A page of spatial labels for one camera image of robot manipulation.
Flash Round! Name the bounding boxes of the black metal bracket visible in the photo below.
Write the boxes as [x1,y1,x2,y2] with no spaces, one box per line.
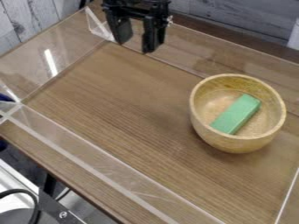
[38,191,86,224]

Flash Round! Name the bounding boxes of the green rectangular block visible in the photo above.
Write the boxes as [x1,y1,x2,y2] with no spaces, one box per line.
[209,94,261,135]

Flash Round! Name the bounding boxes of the black cable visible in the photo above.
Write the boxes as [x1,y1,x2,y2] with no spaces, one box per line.
[0,188,41,224]

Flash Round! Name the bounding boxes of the clear acrylic corner bracket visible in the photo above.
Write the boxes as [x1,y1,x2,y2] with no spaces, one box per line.
[84,6,114,42]

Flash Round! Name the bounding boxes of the clear acrylic barrier wall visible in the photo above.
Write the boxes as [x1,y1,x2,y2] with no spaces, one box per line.
[0,8,299,224]

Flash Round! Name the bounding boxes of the black table leg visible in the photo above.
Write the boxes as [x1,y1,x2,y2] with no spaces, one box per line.
[42,174,57,196]

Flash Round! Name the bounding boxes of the light wooden bowl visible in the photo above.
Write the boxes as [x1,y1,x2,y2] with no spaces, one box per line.
[188,73,287,154]

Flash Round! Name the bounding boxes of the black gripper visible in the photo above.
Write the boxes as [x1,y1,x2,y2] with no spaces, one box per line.
[101,0,172,53]

